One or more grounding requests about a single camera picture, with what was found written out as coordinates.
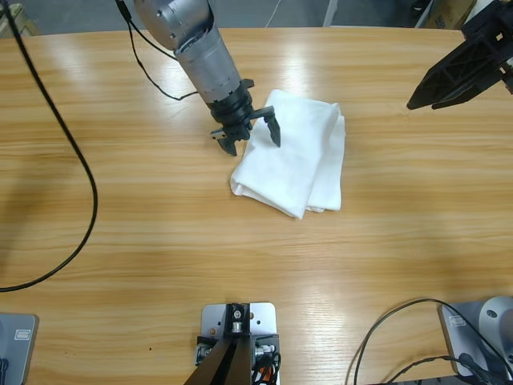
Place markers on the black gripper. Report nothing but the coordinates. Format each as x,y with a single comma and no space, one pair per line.
493,40
232,116

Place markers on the white t-shirt with black logo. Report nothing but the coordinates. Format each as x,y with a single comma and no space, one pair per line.
296,160

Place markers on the brown cardboard box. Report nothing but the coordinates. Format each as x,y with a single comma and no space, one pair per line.
449,16

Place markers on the black sneaker with white sole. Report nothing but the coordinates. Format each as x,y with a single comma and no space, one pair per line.
421,5

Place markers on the white metal pole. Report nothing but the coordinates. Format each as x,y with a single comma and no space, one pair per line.
329,12

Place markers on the black clamp with silver knob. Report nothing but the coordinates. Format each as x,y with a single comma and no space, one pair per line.
264,349
205,353

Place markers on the wooden pallet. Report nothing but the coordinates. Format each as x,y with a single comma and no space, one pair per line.
16,24

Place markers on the black gripper side bracket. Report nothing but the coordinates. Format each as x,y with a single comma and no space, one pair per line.
247,84

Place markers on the white mount block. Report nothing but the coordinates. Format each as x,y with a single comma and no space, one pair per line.
264,317

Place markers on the dark camera post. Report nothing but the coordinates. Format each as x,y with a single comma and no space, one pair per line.
228,369

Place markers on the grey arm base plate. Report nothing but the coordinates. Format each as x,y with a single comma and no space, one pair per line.
451,341
20,361

